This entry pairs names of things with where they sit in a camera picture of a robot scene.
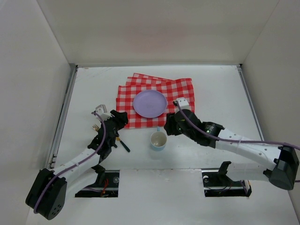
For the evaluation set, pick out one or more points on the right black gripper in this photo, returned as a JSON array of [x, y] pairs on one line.
[[172, 125]]

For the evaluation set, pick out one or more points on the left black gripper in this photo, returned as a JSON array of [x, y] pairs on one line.
[[116, 120]]

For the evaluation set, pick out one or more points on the light blue mug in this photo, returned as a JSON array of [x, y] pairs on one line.
[[158, 140]]

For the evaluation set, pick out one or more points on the lilac round plate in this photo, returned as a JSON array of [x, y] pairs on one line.
[[150, 103]]

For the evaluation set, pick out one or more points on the red white checkered cloth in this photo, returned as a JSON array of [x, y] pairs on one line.
[[171, 89]]

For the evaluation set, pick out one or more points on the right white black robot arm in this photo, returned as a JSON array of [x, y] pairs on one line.
[[275, 163]]

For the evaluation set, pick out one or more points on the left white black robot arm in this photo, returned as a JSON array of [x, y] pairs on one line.
[[51, 187]]

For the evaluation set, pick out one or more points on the gold knife teal handle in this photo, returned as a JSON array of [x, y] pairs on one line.
[[124, 145]]

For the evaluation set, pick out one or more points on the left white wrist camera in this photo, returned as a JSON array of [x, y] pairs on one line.
[[101, 111]]

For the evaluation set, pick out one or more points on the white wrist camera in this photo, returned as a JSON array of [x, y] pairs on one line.
[[101, 111], [182, 103]]

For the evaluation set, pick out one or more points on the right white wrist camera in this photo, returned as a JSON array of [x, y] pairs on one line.
[[182, 103]]

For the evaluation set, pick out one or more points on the gold fork teal handle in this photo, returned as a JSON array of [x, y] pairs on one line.
[[96, 127]]

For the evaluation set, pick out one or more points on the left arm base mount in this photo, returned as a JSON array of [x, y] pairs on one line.
[[106, 184]]

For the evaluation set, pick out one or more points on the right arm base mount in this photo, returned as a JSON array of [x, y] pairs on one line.
[[216, 183]]

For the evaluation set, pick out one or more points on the aluminium table edge rail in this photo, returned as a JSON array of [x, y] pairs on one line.
[[240, 70]]

